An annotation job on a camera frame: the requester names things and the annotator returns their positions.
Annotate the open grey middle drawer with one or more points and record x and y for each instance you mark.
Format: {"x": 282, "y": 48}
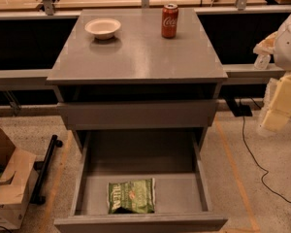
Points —
{"x": 171, "y": 157}

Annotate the grey drawer cabinet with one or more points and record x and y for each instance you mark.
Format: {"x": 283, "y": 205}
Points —
{"x": 137, "y": 64}

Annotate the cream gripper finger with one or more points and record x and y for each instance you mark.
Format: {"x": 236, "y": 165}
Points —
{"x": 266, "y": 46}
{"x": 278, "y": 108}

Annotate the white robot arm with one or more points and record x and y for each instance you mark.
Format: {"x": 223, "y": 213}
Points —
{"x": 282, "y": 58}

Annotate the green jalapeno chip bag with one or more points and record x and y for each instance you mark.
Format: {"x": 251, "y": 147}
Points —
{"x": 132, "y": 197}

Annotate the closed grey top drawer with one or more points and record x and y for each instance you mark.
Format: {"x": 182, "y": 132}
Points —
{"x": 138, "y": 115}

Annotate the red coca-cola can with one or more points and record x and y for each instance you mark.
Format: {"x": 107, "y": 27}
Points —
{"x": 169, "y": 21}

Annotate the white paper bowl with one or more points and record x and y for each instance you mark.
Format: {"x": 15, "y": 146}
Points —
{"x": 102, "y": 28}

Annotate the clear sanitizer pump bottle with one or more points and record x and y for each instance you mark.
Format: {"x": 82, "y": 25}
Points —
{"x": 262, "y": 61}

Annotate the brown cardboard box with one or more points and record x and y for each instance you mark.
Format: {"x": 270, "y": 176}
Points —
{"x": 17, "y": 181}

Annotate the black floor power box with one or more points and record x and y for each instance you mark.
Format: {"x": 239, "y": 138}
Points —
{"x": 238, "y": 109}

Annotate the grey metal rail frame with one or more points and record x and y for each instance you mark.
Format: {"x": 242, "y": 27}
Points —
{"x": 33, "y": 78}

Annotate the black metal bar stand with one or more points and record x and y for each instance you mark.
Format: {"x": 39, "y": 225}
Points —
{"x": 42, "y": 167}

